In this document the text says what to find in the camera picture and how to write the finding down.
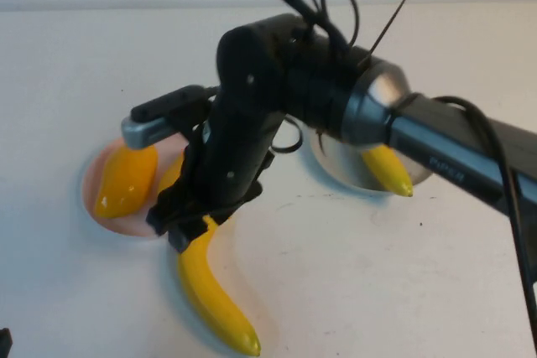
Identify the grey-blue round plastic plate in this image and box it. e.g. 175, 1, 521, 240
308, 127, 435, 196

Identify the black right camera cable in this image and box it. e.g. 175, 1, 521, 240
195, 85, 537, 336

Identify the yellow plastic banana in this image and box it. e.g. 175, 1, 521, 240
361, 144, 414, 199
175, 214, 262, 357

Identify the black straight cable tie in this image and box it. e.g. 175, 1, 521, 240
358, 0, 409, 72

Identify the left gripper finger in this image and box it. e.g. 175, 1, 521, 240
0, 327, 13, 358

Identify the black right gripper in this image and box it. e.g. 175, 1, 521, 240
145, 122, 264, 255

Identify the black looped cable tie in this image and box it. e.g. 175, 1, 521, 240
298, 0, 361, 57

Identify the yellow mango with orange blush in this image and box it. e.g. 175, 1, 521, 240
158, 154, 188, 204

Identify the pink round plastic plate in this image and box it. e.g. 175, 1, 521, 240
81, 136, 188, 241

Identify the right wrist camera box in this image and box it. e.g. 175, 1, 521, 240
121, 84, 213, 150

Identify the plain yellow mango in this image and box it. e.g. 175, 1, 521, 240
94, 144, 159, 220

